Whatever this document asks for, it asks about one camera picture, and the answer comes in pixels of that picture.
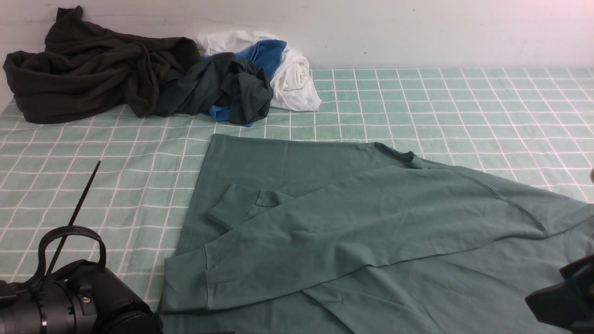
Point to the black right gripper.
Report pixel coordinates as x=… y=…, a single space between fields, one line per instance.
x=570 y=304

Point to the green long-sleeve shirt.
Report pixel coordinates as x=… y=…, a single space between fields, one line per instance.
x=289 y=237

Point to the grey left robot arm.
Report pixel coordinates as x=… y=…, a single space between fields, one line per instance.
x=77 y=299

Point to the white crumpled garment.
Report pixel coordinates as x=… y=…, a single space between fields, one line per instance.
x=292 y=83

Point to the blue crumpled garment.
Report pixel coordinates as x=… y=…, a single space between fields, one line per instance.
x=267 y=53

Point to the dark green crumpled garment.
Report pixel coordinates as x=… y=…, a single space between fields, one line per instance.
x=189 y=93

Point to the green checkered tablecloth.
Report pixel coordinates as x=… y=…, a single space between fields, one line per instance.
x=534 y=126

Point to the black crumpled garment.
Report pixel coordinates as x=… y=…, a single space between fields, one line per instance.
x=86 y=70

